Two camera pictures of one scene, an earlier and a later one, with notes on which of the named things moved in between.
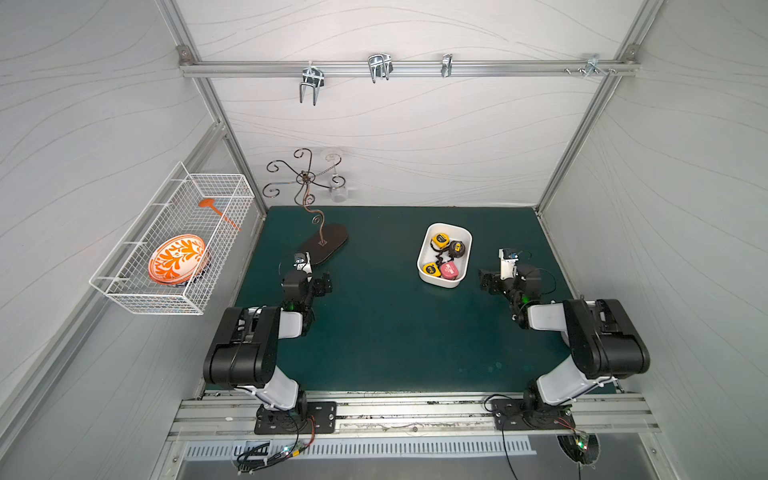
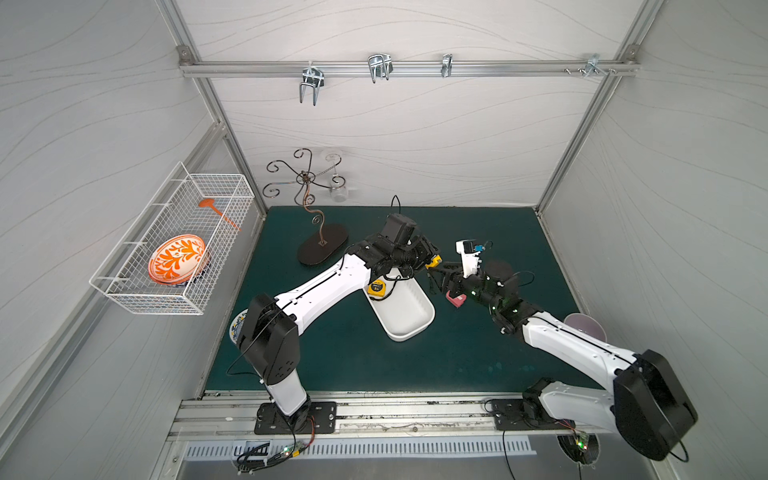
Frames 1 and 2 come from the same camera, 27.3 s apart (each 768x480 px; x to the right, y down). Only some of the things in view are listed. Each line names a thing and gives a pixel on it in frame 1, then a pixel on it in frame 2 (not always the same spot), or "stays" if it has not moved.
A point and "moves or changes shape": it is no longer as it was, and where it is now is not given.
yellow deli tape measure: [442, 240] → [436, 260]
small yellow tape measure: [430, 268] moves or changes shape
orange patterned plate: [177, 259] stays
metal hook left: [312, 76] stays
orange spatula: [209, 203] stays
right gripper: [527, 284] → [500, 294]
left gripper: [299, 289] → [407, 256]
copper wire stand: [333, 237] stays
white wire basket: [172, 257] stays
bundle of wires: [247, 464] stays
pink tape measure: [449, 270] moves or changes shape
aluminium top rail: [384, 69] stays
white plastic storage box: [445, 255] moves or changes shape
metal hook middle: [380, 65] stays
